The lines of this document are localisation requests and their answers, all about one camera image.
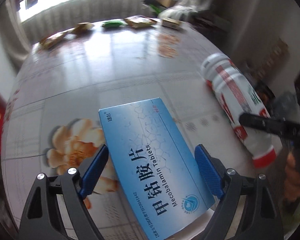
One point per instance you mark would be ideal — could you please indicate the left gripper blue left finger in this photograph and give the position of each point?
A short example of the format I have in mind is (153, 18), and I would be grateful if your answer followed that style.
(90, 171)

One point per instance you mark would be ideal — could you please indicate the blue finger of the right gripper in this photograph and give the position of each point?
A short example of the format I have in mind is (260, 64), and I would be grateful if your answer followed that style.
(268, 125)

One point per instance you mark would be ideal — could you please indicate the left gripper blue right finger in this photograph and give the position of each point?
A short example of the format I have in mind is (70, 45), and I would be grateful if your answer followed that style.
(211, 169)

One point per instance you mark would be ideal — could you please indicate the blue medicine tablet box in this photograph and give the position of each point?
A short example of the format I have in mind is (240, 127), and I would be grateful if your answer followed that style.
(155, 167)

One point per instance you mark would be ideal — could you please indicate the white and red plastic bottle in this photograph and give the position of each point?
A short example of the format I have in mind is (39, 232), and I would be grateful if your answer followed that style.
(236, 96)

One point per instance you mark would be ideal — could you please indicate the person's right hand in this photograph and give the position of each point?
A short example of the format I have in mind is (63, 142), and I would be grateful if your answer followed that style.
(292, 180)

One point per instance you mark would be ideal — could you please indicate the orange red snack packet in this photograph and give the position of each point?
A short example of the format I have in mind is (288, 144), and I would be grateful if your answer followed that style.
(49, 42)

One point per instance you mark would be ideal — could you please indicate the beige left curtain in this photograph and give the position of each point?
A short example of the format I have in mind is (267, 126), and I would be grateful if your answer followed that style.
(13, 37)

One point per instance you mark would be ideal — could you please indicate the gold crumpled snack packet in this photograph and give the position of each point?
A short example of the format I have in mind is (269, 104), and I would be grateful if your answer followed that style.
(82, 28)

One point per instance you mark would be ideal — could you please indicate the small green wrapper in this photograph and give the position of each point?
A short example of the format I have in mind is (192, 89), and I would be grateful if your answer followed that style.
(113, 24)

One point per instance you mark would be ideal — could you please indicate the yellow snack box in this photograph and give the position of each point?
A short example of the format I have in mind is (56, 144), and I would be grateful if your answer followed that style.
(171, 23)

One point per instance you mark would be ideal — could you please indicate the dark orange snack packet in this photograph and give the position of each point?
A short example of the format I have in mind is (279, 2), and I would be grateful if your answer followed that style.
(139, 21)

